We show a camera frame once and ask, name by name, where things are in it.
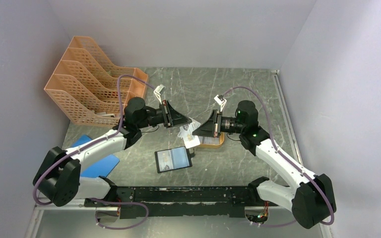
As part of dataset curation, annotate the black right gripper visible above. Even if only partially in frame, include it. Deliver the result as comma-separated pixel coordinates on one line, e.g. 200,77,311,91
192,110,245,138

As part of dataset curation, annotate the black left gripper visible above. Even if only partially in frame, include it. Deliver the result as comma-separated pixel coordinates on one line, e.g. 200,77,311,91
136,99,191,128

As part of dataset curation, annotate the white VIP card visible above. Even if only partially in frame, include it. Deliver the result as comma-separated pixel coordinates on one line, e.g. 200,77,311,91
179,126,200,149
181,118,201,136

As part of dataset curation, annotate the orange oval tray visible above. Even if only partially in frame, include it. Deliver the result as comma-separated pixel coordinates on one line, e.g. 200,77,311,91
198,134,225,149

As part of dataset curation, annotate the black leather card holder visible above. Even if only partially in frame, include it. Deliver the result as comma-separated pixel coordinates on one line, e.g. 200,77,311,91
154,146,195,174

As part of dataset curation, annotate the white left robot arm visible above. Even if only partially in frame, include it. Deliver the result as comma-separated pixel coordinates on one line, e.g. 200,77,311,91
33,97,192,207

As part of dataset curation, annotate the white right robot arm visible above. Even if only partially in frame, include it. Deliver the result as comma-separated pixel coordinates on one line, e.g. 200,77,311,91
193,100,336,229

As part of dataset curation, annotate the credit card in tray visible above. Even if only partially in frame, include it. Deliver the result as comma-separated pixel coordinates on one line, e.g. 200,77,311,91
201,137,221,145

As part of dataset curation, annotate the blue folder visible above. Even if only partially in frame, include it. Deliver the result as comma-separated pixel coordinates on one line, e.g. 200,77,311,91
69,135,120,178

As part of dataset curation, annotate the orange mesh file organizer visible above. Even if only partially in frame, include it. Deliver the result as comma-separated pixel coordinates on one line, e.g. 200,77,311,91
44,36,148,126

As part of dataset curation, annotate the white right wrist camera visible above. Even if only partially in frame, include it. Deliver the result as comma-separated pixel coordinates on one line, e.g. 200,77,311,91
214,95,227,112

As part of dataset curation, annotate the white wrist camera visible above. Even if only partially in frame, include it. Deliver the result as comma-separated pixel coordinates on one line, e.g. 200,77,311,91
214,95,227,112
153,84,166,104

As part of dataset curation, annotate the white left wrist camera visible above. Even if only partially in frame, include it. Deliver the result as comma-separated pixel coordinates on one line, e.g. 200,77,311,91
153,84,166,104

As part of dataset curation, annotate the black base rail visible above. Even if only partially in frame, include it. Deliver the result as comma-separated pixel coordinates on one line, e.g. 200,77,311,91
84,186,267,219

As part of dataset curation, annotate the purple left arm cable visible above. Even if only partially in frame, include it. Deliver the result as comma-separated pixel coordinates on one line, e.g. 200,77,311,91
32,74,157,231

